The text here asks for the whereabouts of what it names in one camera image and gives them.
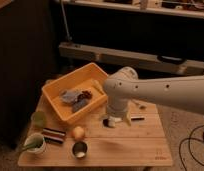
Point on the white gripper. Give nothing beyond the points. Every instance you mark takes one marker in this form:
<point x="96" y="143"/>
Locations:
<point x="119" y="113"/>

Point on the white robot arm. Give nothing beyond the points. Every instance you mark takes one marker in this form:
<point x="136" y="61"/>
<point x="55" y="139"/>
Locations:
<point x="186" y="93"/>

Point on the small metal cup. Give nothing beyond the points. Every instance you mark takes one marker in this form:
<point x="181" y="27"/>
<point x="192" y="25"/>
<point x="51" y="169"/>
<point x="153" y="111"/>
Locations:
<point x="79" y="149"/>

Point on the green plastic cup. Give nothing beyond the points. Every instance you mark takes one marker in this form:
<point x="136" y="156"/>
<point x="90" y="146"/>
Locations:
<point x="38" y="119"/>

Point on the black and white brush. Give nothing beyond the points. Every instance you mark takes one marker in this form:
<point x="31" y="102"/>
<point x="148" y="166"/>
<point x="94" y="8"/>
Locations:
<point x="111" y="122"/>

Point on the dark brown object in bin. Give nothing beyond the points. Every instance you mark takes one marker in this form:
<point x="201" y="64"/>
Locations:
<point x="85" y="95"/>

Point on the yellow plastic bin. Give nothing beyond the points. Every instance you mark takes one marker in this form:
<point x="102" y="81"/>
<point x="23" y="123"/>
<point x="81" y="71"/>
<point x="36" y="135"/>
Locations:
<point x="89" y="78"/>

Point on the grey cloth in bin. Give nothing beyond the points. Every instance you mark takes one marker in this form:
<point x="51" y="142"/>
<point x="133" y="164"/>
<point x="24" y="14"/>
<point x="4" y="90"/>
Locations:
<point x="70" y="96"/>

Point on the long wooden beam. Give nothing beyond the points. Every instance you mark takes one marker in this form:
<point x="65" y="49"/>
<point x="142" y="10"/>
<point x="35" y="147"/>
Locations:
<point x="127" y="58"/>

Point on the small wooden table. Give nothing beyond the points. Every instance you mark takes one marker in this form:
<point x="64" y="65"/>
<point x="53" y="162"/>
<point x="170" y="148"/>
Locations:
<point x="143" y="143"/>

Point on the green spoon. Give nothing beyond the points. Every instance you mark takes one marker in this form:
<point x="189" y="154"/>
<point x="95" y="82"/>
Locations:
<point x="32" y="145"/>

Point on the white mug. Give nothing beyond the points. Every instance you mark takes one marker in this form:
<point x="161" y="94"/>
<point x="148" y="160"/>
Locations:
<point x="34" y="137"/>

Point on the metal pole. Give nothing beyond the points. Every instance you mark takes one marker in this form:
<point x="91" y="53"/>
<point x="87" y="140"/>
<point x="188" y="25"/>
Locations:
<point x="68" y="37"/>

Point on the upper wooden shelf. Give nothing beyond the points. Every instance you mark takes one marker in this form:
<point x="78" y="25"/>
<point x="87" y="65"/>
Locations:
<point x="140" y="8"/>

